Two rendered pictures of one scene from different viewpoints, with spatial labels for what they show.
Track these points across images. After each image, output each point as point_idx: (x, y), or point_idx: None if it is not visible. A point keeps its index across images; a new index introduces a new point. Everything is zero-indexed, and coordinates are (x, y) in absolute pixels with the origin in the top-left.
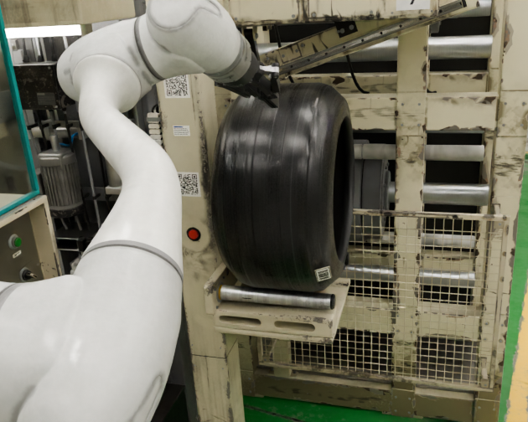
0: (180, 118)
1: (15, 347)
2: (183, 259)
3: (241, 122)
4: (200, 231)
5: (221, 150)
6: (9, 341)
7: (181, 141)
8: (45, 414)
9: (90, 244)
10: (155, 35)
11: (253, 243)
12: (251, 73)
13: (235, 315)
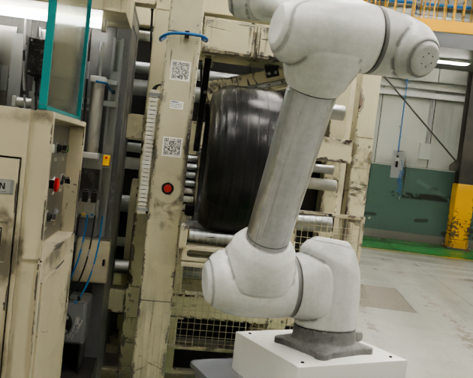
0: (178, 95)
1: (398, 15)
2: (153, 210)
3: (236, 97)
4: (174, 186)
5: (224, 112)
6: (394, 13)
7: (174, 113)
8: (422, 32)
9: None
10: None
11: (243, 177)
12: None
13: (202, 250)
